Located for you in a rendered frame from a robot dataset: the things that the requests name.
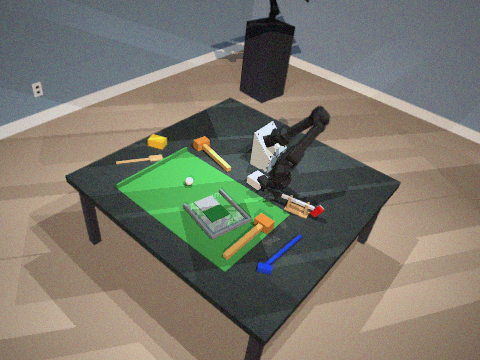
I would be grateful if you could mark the wooden spoon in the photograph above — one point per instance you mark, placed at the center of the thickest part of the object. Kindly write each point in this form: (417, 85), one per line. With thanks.
(151, 158)

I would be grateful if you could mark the green flat mat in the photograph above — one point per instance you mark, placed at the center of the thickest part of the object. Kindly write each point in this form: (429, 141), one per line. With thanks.
(162, 192)

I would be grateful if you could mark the yellow block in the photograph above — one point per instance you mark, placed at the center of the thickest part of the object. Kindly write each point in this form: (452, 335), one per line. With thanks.
(157, 141)

